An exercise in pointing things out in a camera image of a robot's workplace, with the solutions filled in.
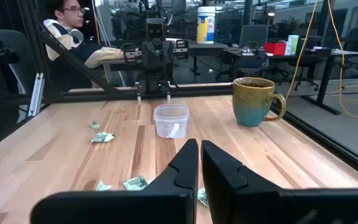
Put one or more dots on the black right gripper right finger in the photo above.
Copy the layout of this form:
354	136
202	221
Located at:
259	205

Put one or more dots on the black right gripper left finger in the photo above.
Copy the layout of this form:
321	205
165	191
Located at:
166	205

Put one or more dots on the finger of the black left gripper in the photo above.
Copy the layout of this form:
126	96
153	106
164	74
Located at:
181	49
131	54

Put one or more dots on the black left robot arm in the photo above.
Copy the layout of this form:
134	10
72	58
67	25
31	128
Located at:
155	82

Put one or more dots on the grey side table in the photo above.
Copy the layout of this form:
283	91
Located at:
204	46

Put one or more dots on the white and yellow wipes canister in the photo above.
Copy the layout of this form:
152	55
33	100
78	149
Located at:
206	25

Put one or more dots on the clear square plastic tub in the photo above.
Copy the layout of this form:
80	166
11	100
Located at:
171	119

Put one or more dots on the person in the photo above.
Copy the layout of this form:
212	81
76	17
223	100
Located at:
70	37

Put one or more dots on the dark mesh office chair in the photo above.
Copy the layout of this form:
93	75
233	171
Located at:
253	43

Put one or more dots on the small crumpled green-white sweetener packet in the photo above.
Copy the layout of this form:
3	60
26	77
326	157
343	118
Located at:
94	125

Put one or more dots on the olive and teal ceramic mug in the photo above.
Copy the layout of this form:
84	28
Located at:
250	102

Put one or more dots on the red plastic bin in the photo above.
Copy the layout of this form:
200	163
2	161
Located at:
274	48

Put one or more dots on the grey office chair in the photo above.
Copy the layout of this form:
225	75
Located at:
17	56

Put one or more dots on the black office desk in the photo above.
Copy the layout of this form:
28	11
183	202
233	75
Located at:
322	62

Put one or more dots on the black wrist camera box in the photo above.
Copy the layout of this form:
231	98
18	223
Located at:
154	28

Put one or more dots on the silver aluminium extrusion bracket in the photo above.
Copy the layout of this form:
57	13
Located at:
36	93

